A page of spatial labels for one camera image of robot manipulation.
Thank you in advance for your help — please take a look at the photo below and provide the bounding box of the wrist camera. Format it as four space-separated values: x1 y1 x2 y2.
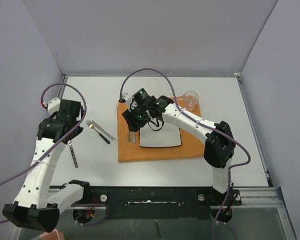
41 97 61 115
119 92 133 105

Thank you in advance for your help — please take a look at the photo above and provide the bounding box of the green handled utensil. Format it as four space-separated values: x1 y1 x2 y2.
86 120 110 144

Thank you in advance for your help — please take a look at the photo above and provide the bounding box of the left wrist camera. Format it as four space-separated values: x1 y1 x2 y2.
41 97 61 115

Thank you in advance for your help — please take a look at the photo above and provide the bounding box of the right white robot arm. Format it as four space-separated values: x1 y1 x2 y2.
119 89 235 205

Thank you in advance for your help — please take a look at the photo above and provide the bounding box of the silver knife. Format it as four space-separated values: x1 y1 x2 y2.
92 120 116 142

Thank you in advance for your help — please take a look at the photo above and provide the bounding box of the white square plate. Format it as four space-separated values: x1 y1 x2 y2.
139 123 182 148

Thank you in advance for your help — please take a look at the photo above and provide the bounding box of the orange cloth placemat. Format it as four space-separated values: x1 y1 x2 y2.
117 103 204 163

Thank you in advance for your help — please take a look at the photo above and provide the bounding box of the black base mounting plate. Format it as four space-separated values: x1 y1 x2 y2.
61 185 242 221

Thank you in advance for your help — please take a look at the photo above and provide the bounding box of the pink box corner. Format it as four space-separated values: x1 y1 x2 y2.
55 229 65 240

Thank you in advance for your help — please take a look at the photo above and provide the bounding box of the silver spoon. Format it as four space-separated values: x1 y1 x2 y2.
132 132 136 144

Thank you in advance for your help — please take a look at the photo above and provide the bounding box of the clear plastic cup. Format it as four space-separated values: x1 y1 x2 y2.
183 91 198 111

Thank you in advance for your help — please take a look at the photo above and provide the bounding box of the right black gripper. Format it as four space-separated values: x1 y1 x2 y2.
124 103 150 132

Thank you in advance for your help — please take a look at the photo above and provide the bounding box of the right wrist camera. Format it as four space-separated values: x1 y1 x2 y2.
119 92 133 105

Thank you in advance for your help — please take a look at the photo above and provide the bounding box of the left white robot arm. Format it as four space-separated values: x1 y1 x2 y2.
3 98 91 233

